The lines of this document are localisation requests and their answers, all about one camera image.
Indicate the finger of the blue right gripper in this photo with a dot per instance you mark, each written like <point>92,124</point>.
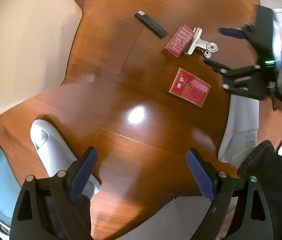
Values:
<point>231,32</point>

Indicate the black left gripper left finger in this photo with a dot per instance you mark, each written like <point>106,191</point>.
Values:
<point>41,200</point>

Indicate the grey right slipper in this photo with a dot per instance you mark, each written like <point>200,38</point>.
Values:
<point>240,136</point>

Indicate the black flat stick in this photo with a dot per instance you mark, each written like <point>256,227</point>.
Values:
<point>150,23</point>

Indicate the grey slipper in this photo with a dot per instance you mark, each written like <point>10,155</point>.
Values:
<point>51,148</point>
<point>240,136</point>

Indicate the silver metal bulldog clip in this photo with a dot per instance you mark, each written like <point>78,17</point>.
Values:
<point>207,48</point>

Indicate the dark red cigarette pack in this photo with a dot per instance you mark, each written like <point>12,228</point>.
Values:
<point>179,41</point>

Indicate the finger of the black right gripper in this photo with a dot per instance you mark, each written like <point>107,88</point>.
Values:
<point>218,67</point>

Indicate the cream square trash bin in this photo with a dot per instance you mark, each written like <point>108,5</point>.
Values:
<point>36,38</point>

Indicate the black trouser leg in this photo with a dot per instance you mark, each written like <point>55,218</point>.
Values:
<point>264,163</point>

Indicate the grey left slipper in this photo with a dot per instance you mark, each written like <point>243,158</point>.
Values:
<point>51,148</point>

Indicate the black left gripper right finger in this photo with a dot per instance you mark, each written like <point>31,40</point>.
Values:
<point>251,218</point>

